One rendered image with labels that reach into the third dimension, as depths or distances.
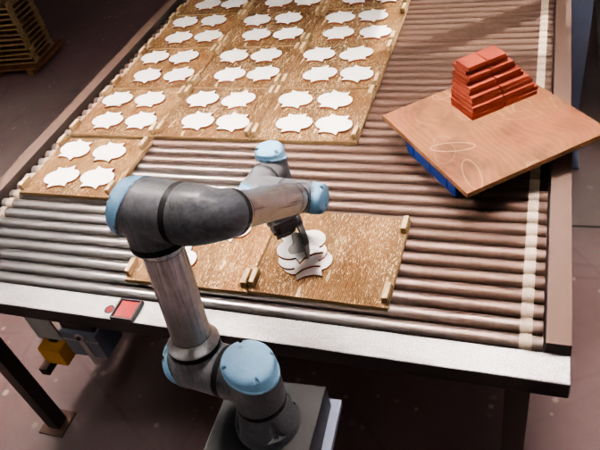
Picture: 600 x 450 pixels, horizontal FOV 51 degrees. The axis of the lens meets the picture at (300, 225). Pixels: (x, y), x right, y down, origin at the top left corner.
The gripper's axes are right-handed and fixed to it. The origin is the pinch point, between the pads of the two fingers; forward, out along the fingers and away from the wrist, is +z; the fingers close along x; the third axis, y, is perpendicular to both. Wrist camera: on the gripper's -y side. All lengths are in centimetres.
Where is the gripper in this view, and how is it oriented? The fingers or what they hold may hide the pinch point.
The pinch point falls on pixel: (301, 244)
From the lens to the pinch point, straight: 178.8
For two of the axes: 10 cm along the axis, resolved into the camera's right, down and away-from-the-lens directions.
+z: 1.7, 7.3, 6.7
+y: -8.8, 4.2, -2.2
